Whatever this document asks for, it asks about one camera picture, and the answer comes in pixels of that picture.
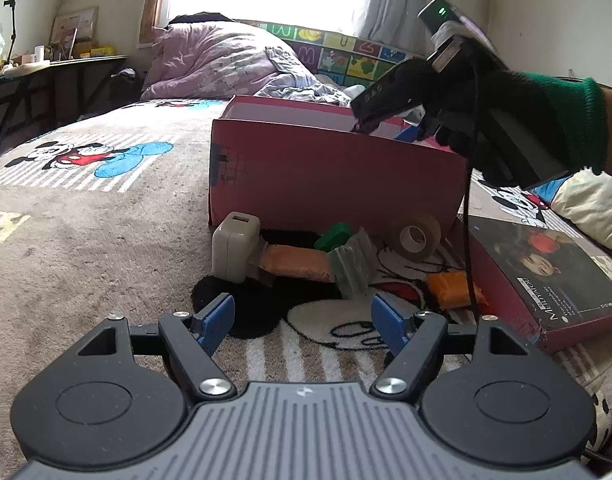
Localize dark desk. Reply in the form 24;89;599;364
0;55;130;142

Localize green plastic clip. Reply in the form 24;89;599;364
314;222;362;254

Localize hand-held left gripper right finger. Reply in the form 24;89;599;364
370;294;533;404

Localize cream pillow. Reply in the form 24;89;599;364
551;167;612;257

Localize pink cardboard box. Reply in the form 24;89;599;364
208;94;468;242

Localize brown curtain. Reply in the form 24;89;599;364
138;0;172;49

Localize cartoon mouse printed blanket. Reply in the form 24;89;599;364
0;95;612;480

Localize black stand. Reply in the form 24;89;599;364
3;0;20;62

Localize orange snack in clear wrapper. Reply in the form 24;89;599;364
248;227;385;304

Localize white tray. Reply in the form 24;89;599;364
5;59;52;77

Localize framed picture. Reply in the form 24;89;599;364
50;6;100;59

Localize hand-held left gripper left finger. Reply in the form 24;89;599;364
76;294;238;402

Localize purple floral duvet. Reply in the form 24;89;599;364
140;14;358;107

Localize small orange packet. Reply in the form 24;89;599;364
426;270;489;309

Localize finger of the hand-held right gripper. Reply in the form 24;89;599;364
396;110;441;144
349;57;434;137

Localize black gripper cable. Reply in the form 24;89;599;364
461;60;488;321

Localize beige tape roll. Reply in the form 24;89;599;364
385;212;443;257

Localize colourful alphabet play mat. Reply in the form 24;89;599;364
236;20;430;92

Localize dark cloth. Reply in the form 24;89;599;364
167;11;237;27

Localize white charger adapter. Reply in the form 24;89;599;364
212;212;262;284

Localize person's right hand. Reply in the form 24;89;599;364
435;67;610;189

